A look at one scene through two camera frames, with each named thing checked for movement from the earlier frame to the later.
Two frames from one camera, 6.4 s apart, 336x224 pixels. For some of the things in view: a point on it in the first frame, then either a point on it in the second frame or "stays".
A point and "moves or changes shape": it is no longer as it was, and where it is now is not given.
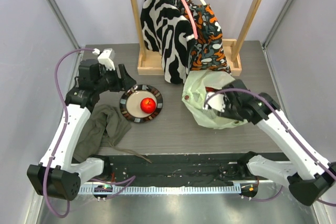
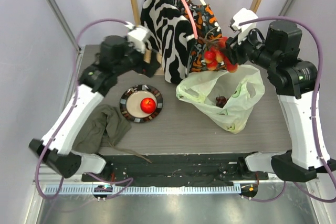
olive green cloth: (105, 125) stays
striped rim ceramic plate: (130, 102) stays
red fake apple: (147, 105) stays
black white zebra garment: (167, 30) stays
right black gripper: (229, 106) → (232, 51)
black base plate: (181, 169) stays
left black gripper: (118, 86) → (148, 69)
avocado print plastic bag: (197, 84) moves or changes shape
